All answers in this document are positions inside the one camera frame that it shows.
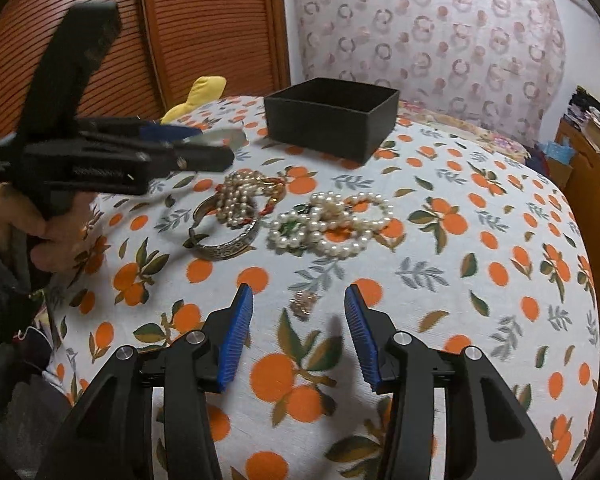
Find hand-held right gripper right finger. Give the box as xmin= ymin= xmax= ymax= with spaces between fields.
xmin=344 ymin=284 xmax=563 ymax=480

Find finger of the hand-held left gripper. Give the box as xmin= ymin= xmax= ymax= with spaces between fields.
xmin=147 ymin=141 xmax=237 ymax=182
xmin=130 ymin=119 xmax=204 ymax=145

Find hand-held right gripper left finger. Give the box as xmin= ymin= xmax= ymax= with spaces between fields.
xmin=35 ymin=282 xmax=255 ymax=480

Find cream pearl necklace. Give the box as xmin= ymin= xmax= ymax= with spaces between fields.
xmin=214 ymin=170 xmax=273 ymax=228

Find red bead bracelet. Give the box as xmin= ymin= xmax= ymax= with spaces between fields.
xmin=247 ymin=175 xmax=288 ymax=221

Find engraved metal bangle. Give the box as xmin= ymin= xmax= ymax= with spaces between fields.
xmin=187 ymin=195 xmax=263 ymax=262

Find white pearl necklace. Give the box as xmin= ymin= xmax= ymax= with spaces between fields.
xmin=266 ymin=192 xmax=396 ymax=261

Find green bead jewelry piece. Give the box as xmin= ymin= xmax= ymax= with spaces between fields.
xmin=279 ymin=217 xmax=307 ymax=238

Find black jewelry box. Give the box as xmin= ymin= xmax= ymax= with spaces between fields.
xmin=263 ymin=77 xmax=401 ymax=166

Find person's left hand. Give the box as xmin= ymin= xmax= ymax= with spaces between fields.
xmin=0 ymin=182 xmax=99 ymax=286

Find yellow plush toy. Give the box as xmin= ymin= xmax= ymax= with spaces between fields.
xmin=160 ymin=76 xmax=227 ymax=125

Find wooden louvred wardrobe door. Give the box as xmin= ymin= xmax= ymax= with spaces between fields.
xmin=0 ymin=0 xmax=163 ymax=158
xmin=139 ymin=0 xmax=293 ymax=106

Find orange-print white cloth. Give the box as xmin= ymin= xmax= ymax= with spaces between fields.
xmin=42 ymin=95 xmax=600 ymax=480

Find floral blanket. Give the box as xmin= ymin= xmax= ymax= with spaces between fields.
xmin=397 ymin=100 xmax=526 ymax=161

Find circle-print sheer curtain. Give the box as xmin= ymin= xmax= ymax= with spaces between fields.
xmin=292 ymin=0 xmax=568 ymax=128

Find blue bag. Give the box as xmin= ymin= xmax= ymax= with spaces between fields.
xmin=535 ymin=140 xmax=572 ymax=166

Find wooden cabinet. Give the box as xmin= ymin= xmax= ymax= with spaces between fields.
xmin=552 ymin=117 xmax=600 ymax=221

